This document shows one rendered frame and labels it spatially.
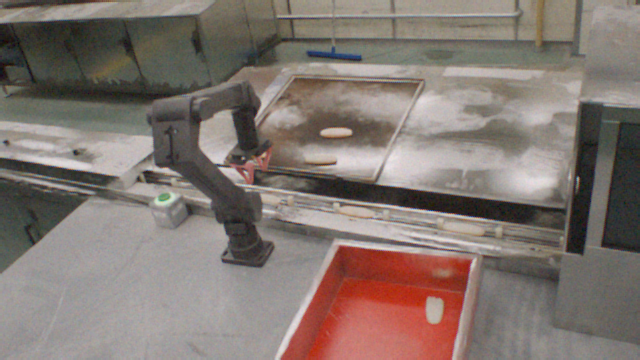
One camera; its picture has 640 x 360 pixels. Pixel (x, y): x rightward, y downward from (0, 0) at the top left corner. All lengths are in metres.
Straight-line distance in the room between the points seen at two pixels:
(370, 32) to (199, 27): 1.87
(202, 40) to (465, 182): 3.05
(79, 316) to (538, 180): 1.17
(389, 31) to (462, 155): 3.85
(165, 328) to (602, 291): 0.90
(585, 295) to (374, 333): 0.41
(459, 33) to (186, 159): 4.28
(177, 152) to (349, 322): 0.50
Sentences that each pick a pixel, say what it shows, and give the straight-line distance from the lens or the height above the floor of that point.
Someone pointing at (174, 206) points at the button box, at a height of 0.88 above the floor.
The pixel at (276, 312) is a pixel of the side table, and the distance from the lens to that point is 1.23.
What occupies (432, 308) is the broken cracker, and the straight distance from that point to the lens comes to 1.17.
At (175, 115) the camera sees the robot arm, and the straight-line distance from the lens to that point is 1.02.
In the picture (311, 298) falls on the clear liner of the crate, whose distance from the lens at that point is 1.10.
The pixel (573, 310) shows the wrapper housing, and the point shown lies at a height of 0.88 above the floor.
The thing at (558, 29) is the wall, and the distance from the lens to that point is 4.98.
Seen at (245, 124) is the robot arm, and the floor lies 1.10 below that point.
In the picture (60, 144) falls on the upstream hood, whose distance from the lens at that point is 2.14.
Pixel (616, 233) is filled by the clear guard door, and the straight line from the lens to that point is 1.01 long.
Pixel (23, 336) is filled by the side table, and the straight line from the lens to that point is 1.47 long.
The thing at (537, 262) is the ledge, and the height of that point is 0.86.
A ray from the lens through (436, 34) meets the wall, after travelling 5.17.
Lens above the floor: 1.67
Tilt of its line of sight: 31 degrees down
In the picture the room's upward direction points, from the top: 10 degrees counter-clockwise
